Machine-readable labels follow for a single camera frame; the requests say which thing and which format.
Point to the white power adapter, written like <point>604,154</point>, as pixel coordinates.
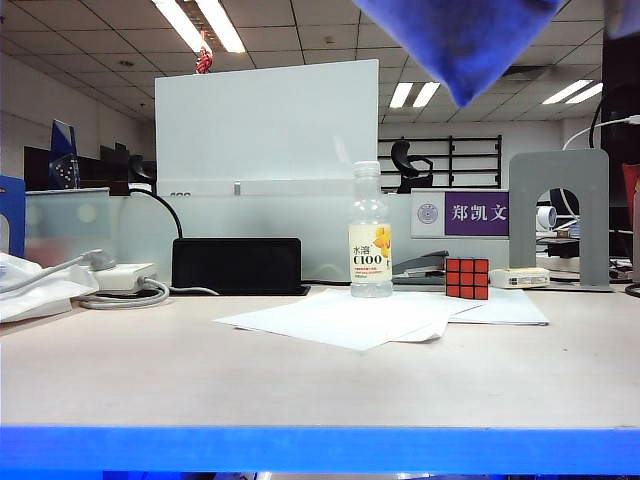
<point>125,275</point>

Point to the frosted glass desk partition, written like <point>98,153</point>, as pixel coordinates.
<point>75,225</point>

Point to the red pennant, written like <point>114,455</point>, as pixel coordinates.
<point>631,180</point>

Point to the black Rubik's cube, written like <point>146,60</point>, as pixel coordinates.
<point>467,278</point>

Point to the red hanging ornament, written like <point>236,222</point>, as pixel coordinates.
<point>204,62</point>

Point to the blue crystal trophy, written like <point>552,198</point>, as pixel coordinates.
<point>64,165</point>

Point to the tall black cabinet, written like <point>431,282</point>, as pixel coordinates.
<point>620,150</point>

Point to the black office chair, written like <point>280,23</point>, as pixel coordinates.
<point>401,155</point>

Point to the grey metal bookend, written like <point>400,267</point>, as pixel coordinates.
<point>522,225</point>

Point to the white board panel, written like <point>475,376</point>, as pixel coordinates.
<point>265,130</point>

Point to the ceiling air vent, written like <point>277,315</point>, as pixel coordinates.
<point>530,74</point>

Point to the purple and white name plate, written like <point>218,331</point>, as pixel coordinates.
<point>477,214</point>

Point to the clear C100 drink bottle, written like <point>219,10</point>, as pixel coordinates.
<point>370,260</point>

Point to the small white charger box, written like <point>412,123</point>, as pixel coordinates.
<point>517,279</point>

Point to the grey stapler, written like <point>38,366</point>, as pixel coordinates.
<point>417,265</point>

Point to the long ceiling light panel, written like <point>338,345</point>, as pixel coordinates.
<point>180,25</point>
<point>585,94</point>
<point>220,25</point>
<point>567,92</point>
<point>426,95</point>
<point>401,95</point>

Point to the black wall rack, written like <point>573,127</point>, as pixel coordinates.
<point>452,150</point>

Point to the black rectangular box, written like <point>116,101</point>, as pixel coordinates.
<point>235,265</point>

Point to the beige canvas tote bag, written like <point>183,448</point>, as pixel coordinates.
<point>460,40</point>

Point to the small white desk fan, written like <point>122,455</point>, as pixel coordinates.
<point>547,218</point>

